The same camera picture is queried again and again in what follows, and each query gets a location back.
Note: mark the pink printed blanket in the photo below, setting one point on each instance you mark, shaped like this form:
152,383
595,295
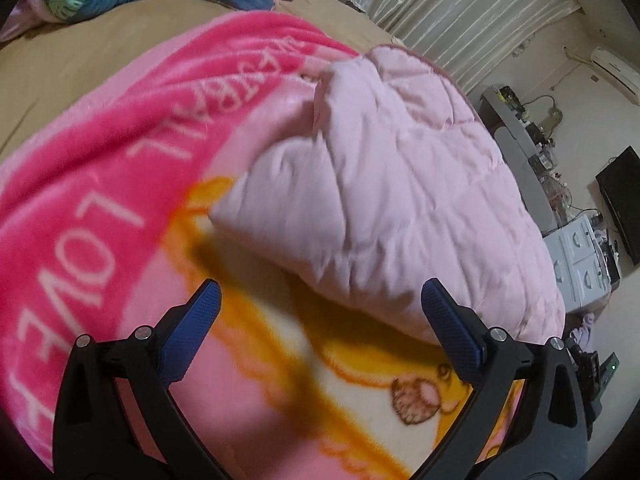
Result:
125,160

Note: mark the light pink quilted comforter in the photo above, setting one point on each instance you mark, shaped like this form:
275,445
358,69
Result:
390,200

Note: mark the white air conditioner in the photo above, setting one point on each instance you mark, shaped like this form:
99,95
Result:
617,67

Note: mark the lilac cloth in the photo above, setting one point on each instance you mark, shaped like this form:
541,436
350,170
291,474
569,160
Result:
584,330

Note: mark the black television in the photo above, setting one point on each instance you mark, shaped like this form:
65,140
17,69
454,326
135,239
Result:
622,205

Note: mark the clutter on dresser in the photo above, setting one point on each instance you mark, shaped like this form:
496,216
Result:
542,155

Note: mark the grey cluttered desk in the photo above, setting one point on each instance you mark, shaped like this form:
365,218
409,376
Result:
520,160

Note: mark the white pleated curtain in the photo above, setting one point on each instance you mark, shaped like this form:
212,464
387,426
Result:
450,10

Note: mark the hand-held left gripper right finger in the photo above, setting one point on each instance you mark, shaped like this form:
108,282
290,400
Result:
450,330

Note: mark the blue patterned clothing pile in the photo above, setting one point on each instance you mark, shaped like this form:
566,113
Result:
25,15

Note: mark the white drawer chest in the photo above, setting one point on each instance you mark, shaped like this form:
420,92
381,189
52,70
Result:
580,260

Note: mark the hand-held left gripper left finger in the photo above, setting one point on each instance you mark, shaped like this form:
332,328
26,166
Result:
192,330

